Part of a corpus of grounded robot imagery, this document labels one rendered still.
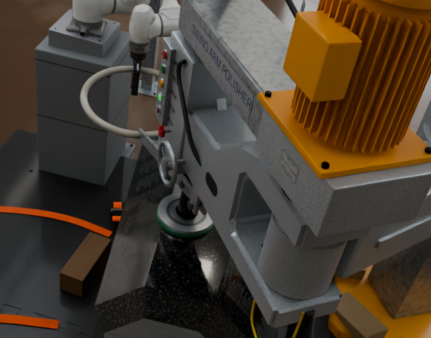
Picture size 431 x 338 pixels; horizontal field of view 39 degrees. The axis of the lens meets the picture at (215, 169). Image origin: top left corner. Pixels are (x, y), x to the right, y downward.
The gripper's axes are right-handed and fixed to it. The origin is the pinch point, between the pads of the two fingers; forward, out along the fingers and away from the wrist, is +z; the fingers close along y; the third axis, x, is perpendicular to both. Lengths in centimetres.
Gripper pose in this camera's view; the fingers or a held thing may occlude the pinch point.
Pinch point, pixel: (134, 86)
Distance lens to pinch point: 295.7
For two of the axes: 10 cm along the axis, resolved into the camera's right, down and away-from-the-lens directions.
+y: 1.2, 6.9, -7.2
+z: -1.8, 7.3, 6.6
